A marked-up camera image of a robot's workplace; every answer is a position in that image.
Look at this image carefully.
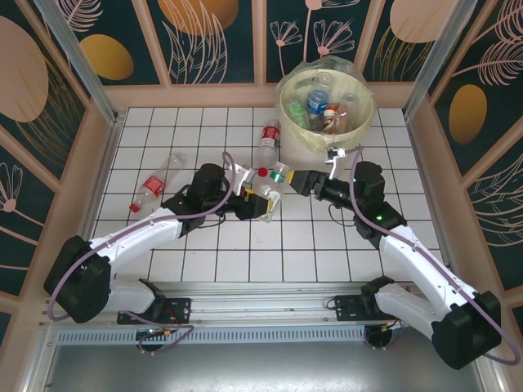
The aluminium side rail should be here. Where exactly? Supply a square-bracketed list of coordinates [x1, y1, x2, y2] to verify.
[404, 112, 487, 327]
[38, 114, 127, 327]

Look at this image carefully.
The clear cola bottle red label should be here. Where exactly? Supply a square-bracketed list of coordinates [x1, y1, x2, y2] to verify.
[129, 154, 185, 214]

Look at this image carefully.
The green plastic bin liner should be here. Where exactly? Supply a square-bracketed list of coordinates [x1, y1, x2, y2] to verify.
[274, 56, 376, 155]

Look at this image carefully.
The aluminium corner post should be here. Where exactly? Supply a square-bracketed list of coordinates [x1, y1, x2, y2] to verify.
[404, 0, 491, 119]
[34, 0, 123, 123]

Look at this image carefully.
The clear bottle orange label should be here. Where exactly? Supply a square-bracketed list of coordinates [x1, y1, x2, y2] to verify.
[320, 104, 340, 134]

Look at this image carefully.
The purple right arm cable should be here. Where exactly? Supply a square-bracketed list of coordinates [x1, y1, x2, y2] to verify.
[345, 146, 516, 367]

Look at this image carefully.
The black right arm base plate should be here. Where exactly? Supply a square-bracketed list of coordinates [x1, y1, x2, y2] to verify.
[326, 293, 409, 323]

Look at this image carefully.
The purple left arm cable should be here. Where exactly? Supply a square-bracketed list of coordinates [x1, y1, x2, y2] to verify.
[47, 151, 238, 355]

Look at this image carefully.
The grey slotted cable duct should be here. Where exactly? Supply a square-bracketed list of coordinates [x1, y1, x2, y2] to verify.
[52, 328, 371, 346]

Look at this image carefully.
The white plastic bin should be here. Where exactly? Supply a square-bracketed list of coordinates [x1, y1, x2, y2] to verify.
[279, 122, 371, 164]

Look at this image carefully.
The clear bottle red white label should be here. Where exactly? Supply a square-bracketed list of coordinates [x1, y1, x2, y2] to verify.
[257, 119, 281, 177]

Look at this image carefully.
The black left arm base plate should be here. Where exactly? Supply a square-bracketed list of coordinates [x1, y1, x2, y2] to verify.
[117, 297, 193, 327]

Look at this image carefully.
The aluminium front rail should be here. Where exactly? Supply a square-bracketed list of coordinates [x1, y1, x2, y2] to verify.
[38, 280, 489, 327]

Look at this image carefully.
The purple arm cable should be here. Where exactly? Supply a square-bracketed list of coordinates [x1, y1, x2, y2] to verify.
[345, 146, 516, 367]
[47, 151, 238, 355]

